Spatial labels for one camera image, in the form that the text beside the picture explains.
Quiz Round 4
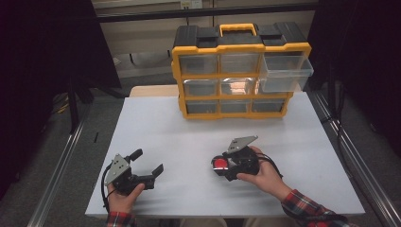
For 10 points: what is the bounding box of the person's right hand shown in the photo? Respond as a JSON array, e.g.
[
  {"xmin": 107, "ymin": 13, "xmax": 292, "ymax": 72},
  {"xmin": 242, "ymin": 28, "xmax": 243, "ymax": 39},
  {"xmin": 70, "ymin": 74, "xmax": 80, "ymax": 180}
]
[{"xmin": 235, "ymin": 145, "xmax": 293, "ymax": 201}]

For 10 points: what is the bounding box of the aluminium floor rail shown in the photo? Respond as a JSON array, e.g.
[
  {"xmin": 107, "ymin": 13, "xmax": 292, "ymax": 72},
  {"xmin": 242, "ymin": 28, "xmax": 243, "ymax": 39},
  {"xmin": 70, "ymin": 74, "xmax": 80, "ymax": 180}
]
[
  {"xmin": 26, "ymin": 103, "xmax": 93, "ymax": 227},
  {"xmin": 308, "ymin": 90, "xmax": 401, "ymax": 227}
]

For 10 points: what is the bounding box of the black metal stand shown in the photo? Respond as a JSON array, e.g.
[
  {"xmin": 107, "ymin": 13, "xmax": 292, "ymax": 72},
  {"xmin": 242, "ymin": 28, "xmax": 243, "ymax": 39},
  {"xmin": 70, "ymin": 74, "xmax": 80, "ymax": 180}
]
[{"xmin": 66, "ymin": 75, "xmax": 127, "ymax": 134}]

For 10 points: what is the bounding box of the clear plastic drawer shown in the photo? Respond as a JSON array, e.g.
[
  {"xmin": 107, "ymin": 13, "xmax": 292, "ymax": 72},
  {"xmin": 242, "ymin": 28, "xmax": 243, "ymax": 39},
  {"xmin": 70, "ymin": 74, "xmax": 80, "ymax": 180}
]
[{"xmin": 258, "ymin": 51, "xmax": 315, "ymax": 95}]

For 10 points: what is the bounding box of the white wall outlet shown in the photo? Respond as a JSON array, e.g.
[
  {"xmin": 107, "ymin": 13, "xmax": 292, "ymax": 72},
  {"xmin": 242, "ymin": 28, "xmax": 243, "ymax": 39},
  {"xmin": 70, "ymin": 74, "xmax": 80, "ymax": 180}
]
[{"xmin": 180, "ymin": 0, "xmax": 203, "ymax": 10}]

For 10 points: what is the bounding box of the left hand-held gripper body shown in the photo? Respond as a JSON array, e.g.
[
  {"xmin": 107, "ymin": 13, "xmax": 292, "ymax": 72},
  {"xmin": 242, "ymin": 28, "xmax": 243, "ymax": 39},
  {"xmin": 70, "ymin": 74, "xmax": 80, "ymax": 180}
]
[{"xmin": 104, "ymin": 153, "xmax": 157, "ymax": 195}]

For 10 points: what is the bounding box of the beige wooden table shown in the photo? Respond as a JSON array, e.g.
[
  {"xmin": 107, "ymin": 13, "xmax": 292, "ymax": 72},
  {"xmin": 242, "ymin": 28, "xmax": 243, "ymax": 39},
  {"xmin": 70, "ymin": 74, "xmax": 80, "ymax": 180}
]
[{"xmin": 129, "ymin": 82, "xmax": 305, "ymax": 98}]

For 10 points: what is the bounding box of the black curtain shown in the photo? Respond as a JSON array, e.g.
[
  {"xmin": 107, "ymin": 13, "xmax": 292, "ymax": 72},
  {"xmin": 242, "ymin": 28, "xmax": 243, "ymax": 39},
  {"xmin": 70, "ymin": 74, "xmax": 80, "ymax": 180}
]
[
  {"xmin": 306, "ymin": 0, "xmax": 401, "ymax": 159},
  {"xmin": 0, "ymin": 0, "xmax": 123, "ymax": 200}
]

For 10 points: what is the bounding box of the grid of transparent small bins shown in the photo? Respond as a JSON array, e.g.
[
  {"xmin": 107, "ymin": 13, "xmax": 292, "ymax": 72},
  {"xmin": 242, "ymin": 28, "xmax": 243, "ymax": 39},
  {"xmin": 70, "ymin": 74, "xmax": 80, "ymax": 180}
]
[{"xmin": 179, "ymin": 53, "xmax": 287, "ymax": 114}]

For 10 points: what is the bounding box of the person's left hand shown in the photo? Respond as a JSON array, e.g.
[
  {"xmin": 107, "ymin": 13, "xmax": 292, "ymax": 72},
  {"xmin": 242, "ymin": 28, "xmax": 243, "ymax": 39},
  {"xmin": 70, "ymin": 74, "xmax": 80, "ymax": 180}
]
[{"xmin": 106, "ymin": 183, "xmax": 147, "ymax": 214}]

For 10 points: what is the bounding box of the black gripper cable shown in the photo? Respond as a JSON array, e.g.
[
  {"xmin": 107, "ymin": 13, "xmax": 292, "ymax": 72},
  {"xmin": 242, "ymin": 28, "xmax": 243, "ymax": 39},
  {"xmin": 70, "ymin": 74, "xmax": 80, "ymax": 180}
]
[
  {"xmin": 255, "ymin": 152, "xmax": 349, "ymax": 223},
  {"xmin": 100, "ymin": 163, "xmax": 113, "ymax": 213}
]

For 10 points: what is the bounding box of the round red black-rimmed tape measure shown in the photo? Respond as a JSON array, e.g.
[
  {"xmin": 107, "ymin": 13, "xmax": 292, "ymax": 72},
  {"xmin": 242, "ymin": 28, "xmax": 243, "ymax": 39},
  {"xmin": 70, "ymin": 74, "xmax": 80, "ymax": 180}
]
[{"xmin": 210, "ymin": 154, "xmax": 230, "ymax": 178}]

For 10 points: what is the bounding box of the black horizontal bar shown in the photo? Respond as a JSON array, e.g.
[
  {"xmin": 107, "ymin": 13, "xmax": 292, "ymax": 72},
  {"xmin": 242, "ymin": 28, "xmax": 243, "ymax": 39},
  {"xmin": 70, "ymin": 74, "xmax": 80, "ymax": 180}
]
[{"xmin": 94, "ymin": 2, "xmax": 320, "ymax": 24}]

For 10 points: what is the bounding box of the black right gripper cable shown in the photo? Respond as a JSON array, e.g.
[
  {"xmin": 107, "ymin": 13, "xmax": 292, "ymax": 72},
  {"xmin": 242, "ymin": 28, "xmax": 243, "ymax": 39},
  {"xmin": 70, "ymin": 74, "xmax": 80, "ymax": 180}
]
[{"xmin": 255, "ymin": 152, "xmax": 349, "ymax": 223}]

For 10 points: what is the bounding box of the yellow cable bundle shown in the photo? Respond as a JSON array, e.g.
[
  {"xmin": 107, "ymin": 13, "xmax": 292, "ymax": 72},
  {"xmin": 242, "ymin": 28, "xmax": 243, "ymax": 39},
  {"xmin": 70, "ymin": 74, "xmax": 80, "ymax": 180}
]
[{"xmin": 50, "ymin": 92, "xmax": 72, "ymax": 116}]

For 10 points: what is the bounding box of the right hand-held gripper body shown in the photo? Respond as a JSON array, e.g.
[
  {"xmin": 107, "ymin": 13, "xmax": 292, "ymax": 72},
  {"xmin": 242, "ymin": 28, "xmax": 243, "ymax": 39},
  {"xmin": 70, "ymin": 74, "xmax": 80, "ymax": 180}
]
[{"xmin": 221, "ymin": 135, "xmax": 261, "ymax": 178}]

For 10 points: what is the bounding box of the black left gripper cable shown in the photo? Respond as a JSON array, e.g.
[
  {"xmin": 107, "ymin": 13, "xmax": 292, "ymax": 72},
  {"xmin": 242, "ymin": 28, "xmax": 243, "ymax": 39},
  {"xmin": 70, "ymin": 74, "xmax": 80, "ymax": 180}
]
[{"xmin": 100, "ymin": 163, "xmax": 113, "ymax": 213}]

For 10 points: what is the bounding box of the yellow black organizer cabinet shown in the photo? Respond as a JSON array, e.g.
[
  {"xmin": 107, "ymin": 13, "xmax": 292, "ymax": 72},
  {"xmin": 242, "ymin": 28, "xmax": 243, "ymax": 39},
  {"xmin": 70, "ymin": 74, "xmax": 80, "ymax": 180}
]
[{"xmin": 171, "ymin": 22, "xmax": 313, "ymax": 121}]

